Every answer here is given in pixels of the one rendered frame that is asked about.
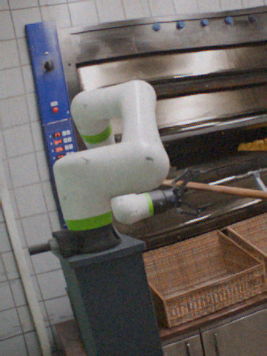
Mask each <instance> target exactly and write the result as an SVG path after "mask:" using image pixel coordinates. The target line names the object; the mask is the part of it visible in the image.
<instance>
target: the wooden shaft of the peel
mask: <svg viewBox="0 0 267 356"><path fill-rule="evenodd" d="M170 181H171V180H164V182H163V183H162V184H163V185H169V186H172V184H171V183H170ZM185 188H190V189H195V190H200V191H206V192H215V193H220V194H224V195H233V196H238V197H243V198H246V197H247V198H253V199H260V200H265V201H267V192H264V191H258V190H253V189H241V188H230V187H223V186H217V185H210V184H199V183H192V182H188V184H186V186H185Z"/></svg>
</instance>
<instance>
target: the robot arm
mask: <svg viewBox="0 0 267 356"><path fill-rule="evenodd" d="M156 100H157V96H156V95H155V92H154V90H153V89H152V87H151V86H150V85H149V84H147V83H146V82H144V81H141V80H133V81H129V82H127V83H123V84H120V85H117V86H114V87H108V88H103V89H95V90H89V91H83V92H82V93H79V94H78V95H77V96H76V97H75V98H74V99H73V101H72V104H71V109H70V111H71V115H72V117H73V120H74V122H75V124H76V126H77V128H78V129H77V130H78V131H79V134H80V136H81V138H82V139H83V142H84V143H85V145H86V147H87V148H88V150H87V151H82V152H78V153H72V154H69V155H67V156H65V157H62V158H61V159H60V160H58V161H57V162H56V163H55V164H54V166H53V171H54V176H55V181H56V187H57V191H58V195H59V199H60V206H61V210H62V213H63V217H64V221H65V222H66V223H67V225H68V229H65V230H64V229H63V230H57V231H54V232H52V239H48V243H46V244H43V245H38V246H33V247H31V248H29V247H28V250H29V255H30V256H31V255H34V254H35V255H37V254H39V253H44V252H49V251H51V253H54V254H56V253H59V254H60V255H61V256H62V257H70V256H72V255H74V254H85V253H98V252H101V251H104V250H108V249H110V248H114V247H115V246H118V245H120V244H122V243H123V241H122V236H121V235H120V234H119V232H118V231H116V229H115V227H114V224H113V220H112V210H113V213H114V217H115V218H116V219H117V220H118V221H119V222H120V223H124V224H131V223H135V222H137V221H139V220H141V219H145V218H148V217H152V216H154V215H160V214H161V213H165V211H166V210H168V209H173V208H176V209H177V212H176V213H177V214H178V215H190V216H193V217H197V218H198V217H200V214H199V213H200V212H201V211H206V210H207V207H213V206H215V204H214V203H209V204H207V205H203V206H200V207H197V208H196V207H194V206H192V205H191V204H189V203H187V202H185V200H186V198H185V195H184V188H185V186H186V184H188V182H189V181H190V180H191V178H192V176H198V175H201V174H204V173H207V172H209V171H202V172H201V171H200V170H195V171H192V168H187V169H185V170H184V171H182V173H181V174H179V175H178V176H177V178H175V179H174V180H171V181H170V183H171V184H172V189H170V190H166V191H160V190H157V191H152V192H147V191H151V190H153V189H156V188H157V187H158V186H160V185H161V184H162V183H163V182H164V180H165V178H167V175H168V172H169V158H168V157H167V155H166V152H165V150H164V147H163V145H162V143H161V138H160V135H159V132H157V125H156V119H155V106H156ZM121 117H122V143H120V144H115V142H114V133H113V129H112V125H111V121H110V120H111V119H114V118H121ZM187 174H188V175H187ZM186 175H187V177H186V179H184V181H183V182H182V183H181V185H180V186H179V187H176V184H177V182H179V181H180V180H181V179H182V178H184V176H186ZM139 192H146V193H142V194H139V195H136V194H135V193H139ZM182 205H185V207H187V208H189V209H190V208H191V209H192V210H194V211H196V213H195V214H193V213H190V212H186V211H182V210H181V209H180V207H181V206H182Z"/></svg>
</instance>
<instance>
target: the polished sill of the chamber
mask: <svg viewBox="0 0 267 356"><path fill-rule="evenodd" d="M262 164H267V156H263V157H259V158H256V159H253V160H249V161H241V162H238V163H235V164H229V165H226V166H223V167H220V168H214V169H211V170H207V171H209V172H207V173H204V174H201V175H198V176H192V178H191V180H190V181H189V182H192V183H197V182H200V181H204V180H209V179H212V178H215V177H219V176H222V175H224V174H227V173H231V172H236V171H239V170H242V169H245V168H247V169H248V168H253V167H256V166H259V165H262ZM170 189H172V186H169V185H163V184H161V185H160V186H158V187H157V188H156V189H153V190H151V191H147V192H152V191H157V190H160V191H166V190H170ZM142 193H146V192H139V193H135V194H136V195H139V194H142Z"/></svg>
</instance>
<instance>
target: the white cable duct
mask: <svg viewBox="0 0 267 356"><path fill-rule="evenodd" d="M0 196H1V200H2V207H3V210H4V214H5V217H6V222H7V226H8V229H9V232H10V239H11V242H12V245H13V249H14V255H15V257H16V258H17V264H18V268H19V272H20V274H21V279H22V280H23V284H24V287H25V292H26V296H27V299H28V301H29V305H30V308H31V312H32V314H33V321H34V323H35V327H36V329H37V333H38V335H39V339H40V343H41V348H42V351H43V355H44V356H53V355H52V349H51V346H50V343H49V339H48V334H47V331H46V329H45V326H44V321H43V319H42V315H41V310H40V306H39V304H38V302H37V298H36V294H35V290H34V287H33V283H32V281H31V278H30V275H29V269H28V266H27V264H26V262H25V256H24V253H23V249H22V245H21V240H20V238H19V235H18V232H17V226H16V223H15V219H14V213H13V209H12V205H11V202H10V195H9V192H8V188H7V185H6V178H5V172H4V168H3V165H2V158H1V151H0Z"/></svg>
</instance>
